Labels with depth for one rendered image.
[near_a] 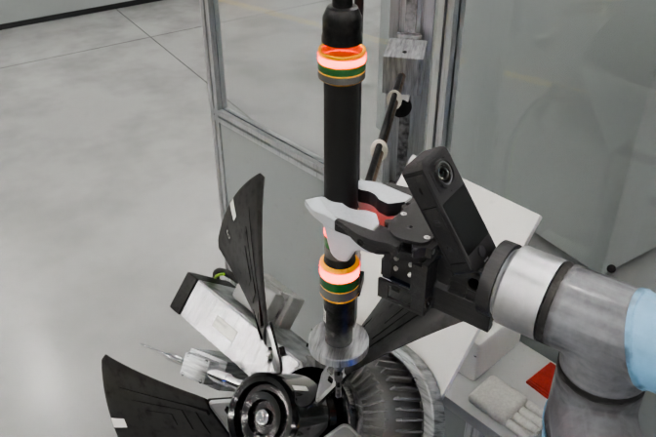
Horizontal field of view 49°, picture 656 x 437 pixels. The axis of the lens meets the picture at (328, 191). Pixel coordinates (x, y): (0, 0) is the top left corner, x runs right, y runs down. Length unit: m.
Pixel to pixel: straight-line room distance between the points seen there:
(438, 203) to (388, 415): 0.53
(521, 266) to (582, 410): 0.13
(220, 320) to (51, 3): 5.18
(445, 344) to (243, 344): 0.34
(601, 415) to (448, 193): 0.22
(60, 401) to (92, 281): 0.66
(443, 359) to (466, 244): 0.55
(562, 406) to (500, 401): 0.83
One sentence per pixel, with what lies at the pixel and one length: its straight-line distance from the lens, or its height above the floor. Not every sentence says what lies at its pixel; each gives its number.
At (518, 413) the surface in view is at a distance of 1.52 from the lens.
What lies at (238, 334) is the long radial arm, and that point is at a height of 1.12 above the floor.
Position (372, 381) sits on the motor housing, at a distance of 1.11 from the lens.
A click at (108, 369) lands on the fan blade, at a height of 1.13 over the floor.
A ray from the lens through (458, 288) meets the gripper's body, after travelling 0.69.
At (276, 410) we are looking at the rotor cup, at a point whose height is 1.24.
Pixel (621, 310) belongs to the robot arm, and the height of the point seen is 1.61.
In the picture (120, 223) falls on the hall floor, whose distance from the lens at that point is 3.59.
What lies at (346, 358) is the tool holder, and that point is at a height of 1.40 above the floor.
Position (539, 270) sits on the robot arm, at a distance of 0.64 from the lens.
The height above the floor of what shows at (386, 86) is 1.46.
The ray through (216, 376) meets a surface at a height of 1.10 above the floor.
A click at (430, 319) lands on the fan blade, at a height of 1.39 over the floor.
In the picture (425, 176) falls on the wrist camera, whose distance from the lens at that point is 0.63.
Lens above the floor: 2.00
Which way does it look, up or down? 33 degrees down
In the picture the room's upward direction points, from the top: straight up
